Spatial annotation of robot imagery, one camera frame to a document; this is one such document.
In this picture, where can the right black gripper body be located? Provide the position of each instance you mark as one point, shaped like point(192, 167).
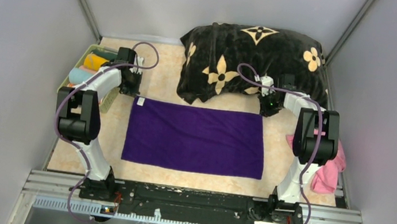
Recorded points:
point(269, 106)

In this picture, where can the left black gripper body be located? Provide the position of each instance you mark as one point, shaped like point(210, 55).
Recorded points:
point(131, 87)

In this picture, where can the light blue towel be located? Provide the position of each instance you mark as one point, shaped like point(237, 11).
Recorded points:
point(78, 76)

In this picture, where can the black floral blanket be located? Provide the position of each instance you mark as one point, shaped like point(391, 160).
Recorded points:
point(213, 53)

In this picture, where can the purple towel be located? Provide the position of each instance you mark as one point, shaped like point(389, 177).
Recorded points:
point(195, 139)

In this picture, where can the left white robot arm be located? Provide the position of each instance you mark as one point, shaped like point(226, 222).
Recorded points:
point(78, 120)

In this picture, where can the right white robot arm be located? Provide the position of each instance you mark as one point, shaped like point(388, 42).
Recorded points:
point(315, 142)

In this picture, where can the dark green rolled towel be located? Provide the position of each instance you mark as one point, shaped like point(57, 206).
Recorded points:
point(108, 55)

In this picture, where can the yellow rolled towel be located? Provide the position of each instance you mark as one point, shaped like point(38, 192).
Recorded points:
point(94, 62)

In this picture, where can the pink rolled towel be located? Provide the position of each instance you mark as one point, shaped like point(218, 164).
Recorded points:
point(85, 69)

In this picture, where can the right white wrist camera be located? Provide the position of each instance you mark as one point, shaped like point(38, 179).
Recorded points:
point(267, 83)

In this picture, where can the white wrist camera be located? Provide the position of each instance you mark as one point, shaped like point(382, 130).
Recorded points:
point(267, 83)
point(138, 63)

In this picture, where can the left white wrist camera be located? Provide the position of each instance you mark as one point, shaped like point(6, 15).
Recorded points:
point(138, 63)

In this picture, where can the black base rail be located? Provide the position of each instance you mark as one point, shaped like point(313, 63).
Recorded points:
point(189, 206)

